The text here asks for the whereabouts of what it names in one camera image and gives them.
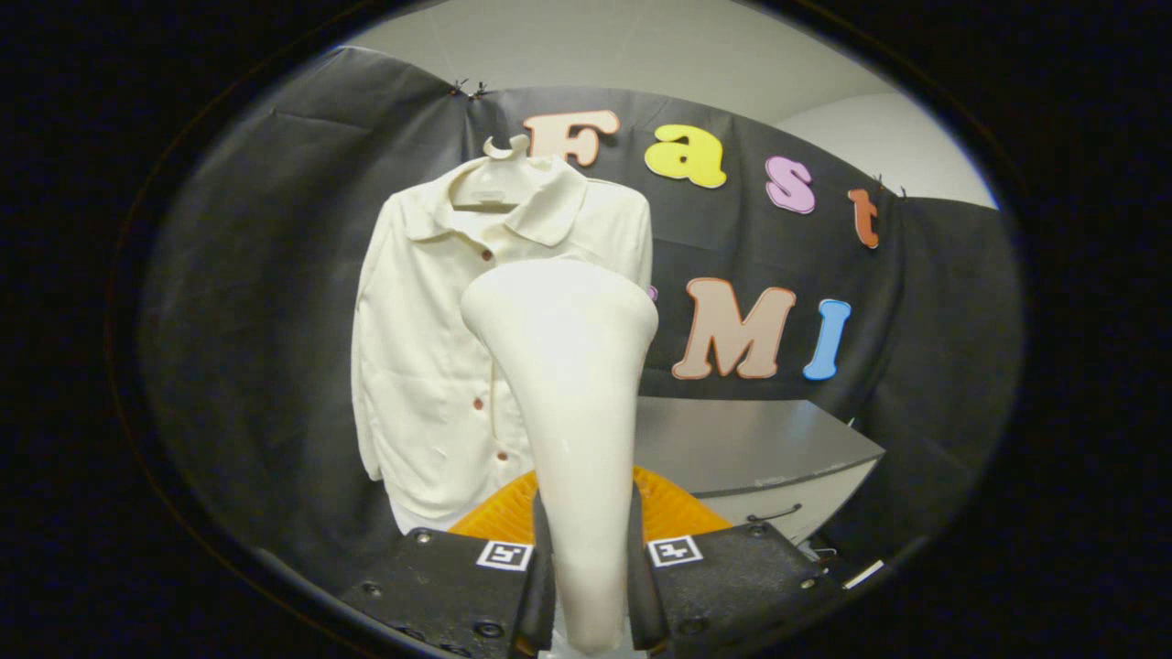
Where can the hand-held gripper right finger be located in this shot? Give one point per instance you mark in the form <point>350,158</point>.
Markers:
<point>641,604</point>

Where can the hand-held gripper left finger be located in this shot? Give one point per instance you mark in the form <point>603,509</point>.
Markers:
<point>543,595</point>

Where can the white cabinet with grey top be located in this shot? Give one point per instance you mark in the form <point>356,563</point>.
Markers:
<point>751,444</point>

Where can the cream button shirt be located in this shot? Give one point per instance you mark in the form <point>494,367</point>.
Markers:
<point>421,366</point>

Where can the white garment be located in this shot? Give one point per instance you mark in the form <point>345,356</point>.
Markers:
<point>412,517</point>

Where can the white garment steamer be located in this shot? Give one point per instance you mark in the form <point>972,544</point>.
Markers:
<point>568,384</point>

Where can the cream clothes hanger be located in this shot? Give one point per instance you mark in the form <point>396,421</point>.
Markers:
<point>508,151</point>

